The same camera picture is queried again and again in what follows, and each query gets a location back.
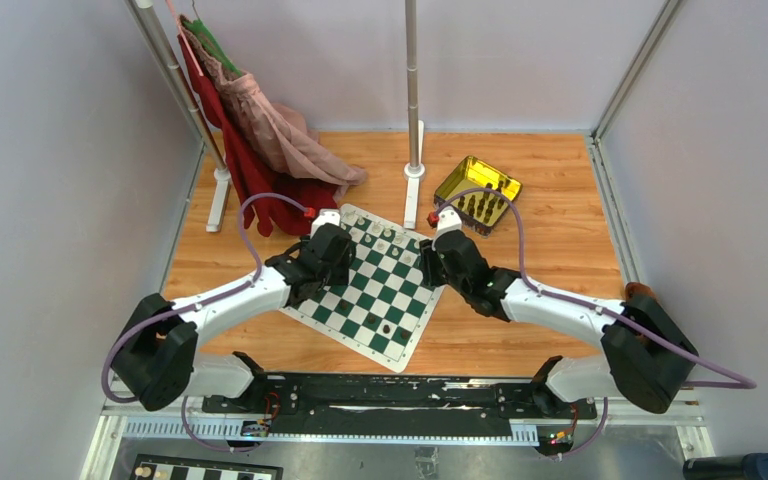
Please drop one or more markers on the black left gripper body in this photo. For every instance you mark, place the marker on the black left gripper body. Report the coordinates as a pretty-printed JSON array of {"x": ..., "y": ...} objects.
[{"x": 337, "y": 275}]

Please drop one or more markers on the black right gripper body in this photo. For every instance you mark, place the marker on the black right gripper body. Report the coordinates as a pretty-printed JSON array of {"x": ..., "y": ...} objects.
[{"x": 435, "y": 271}]

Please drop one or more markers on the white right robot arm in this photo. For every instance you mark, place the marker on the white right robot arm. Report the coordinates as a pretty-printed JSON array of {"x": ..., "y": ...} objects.
[{"x": 634, "y": 335}]

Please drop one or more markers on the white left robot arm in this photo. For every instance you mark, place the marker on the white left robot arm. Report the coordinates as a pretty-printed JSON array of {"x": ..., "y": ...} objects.
[{"x": 157, "y": 355}]

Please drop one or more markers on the green white chess mat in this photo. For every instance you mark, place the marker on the green white chess mat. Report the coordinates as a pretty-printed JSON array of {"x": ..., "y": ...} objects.
[{"x": 384, "y": 281}]

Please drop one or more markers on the yellow tin box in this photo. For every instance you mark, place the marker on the yellow tin box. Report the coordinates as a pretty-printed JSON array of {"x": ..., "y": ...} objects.
[{"x": 475, "y": 189}]

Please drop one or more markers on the red cloth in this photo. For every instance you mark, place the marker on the red cloth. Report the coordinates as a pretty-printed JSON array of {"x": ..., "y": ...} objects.
[{"x": 250, "y": 175}]

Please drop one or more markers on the centre metal rack pole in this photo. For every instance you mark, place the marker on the centre metal rack pole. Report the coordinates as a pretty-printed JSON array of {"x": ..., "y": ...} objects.
[{"x": 414, "y": 171}]

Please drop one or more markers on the metal rack pole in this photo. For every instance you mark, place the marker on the metal rack pole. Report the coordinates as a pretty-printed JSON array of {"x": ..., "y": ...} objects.
[
  {"x": 414, "y": 171},
  {"x": 148, "y": 23}
]

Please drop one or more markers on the pink cloth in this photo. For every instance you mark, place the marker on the pink cloth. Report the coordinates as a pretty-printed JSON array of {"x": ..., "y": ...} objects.
[{"x": 278, "y": 134}]

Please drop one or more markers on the brown cloth at right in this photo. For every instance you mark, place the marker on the brown cloth at right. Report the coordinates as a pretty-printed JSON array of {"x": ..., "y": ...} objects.
[{"x": 633, "y": 289}]

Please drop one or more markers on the green cloth on hanger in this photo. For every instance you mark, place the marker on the green cloth on hanger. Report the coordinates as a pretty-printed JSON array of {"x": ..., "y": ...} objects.
[{"x": 209, "y": 43}]

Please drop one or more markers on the left metal rack pole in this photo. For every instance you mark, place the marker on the left metal rack pole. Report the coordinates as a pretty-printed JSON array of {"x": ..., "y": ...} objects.
[{"x": 148, "y": 23}]

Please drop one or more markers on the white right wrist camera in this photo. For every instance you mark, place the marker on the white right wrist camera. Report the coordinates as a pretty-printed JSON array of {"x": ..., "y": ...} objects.
[{"x": 448, "y": 220}]

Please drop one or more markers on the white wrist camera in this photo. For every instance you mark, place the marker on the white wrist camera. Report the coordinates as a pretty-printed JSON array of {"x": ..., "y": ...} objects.
[
  {"x": 325, "y": 217},
  {"x": 448, "y": 220}
]

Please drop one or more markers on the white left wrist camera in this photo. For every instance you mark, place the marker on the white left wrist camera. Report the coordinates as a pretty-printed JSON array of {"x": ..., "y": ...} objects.
[{"x": 325, "y": 217}]

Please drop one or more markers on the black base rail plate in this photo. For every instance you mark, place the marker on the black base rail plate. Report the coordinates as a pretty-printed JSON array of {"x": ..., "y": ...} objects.
[{"x": 396, "y": 405}]

